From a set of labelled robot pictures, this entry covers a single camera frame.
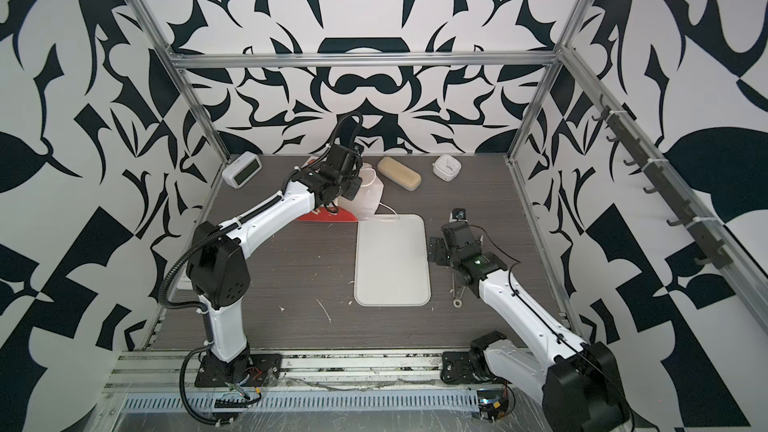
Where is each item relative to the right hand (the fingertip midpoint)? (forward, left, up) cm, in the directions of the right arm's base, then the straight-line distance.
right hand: (449, 242), depth 85 cm
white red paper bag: (+17, +24, -5) cm, 30 cm away
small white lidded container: (+36, -5, -9) cm, 38 cm away
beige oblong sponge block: (+32, +13, -7) cm, 36 cm away
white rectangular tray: (-1, +16, -10) cm, 19 cm away
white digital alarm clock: (+31, +68, -3) cm, 75 cm away
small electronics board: (-36, -7, -12) cm, 39 cm away
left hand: (+18, +28, +10) cm, 35 cm away
